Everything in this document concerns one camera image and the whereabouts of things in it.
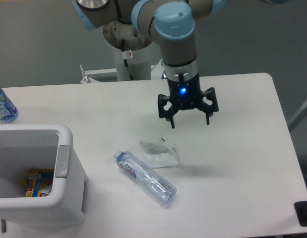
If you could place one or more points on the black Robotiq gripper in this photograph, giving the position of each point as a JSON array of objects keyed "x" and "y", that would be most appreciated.
[{"x": 184, "y": 94}]

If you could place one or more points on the clear plastic wrapper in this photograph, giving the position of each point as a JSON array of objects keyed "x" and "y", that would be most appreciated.
[{"x": 160, "y": 153}]

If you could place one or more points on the clear plastic water bottle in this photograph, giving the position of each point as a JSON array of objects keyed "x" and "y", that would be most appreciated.
[{"x": 150, "y": 180}]

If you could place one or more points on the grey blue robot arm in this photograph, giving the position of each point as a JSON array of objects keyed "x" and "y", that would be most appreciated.
[{"x": 171, "y": 25}]

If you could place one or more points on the white plastic trash can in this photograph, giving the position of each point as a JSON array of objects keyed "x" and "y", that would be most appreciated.
[{"x": 40, "y": 146}]

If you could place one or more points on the black clamp at table edge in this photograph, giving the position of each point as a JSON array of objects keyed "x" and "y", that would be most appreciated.
[{"x": 301, "y": 211}]

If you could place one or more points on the colourful snack package in bin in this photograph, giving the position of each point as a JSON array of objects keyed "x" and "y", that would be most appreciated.
[{"x": 38, "y": 183}]

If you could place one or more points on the blue labelled water bottle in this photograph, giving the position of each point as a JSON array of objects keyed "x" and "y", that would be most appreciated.
[{"x": 8, "y": 111}]

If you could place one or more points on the white metal base bracket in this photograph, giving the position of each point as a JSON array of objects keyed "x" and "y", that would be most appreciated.
[{"x": 110, "y": 74}]

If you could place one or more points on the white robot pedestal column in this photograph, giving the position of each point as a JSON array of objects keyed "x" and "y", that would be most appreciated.
[{"x": 131, "y": 50}]

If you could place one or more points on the white metal frame right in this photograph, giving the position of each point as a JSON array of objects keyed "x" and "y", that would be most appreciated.
[{"x": 298, "y": 116}]

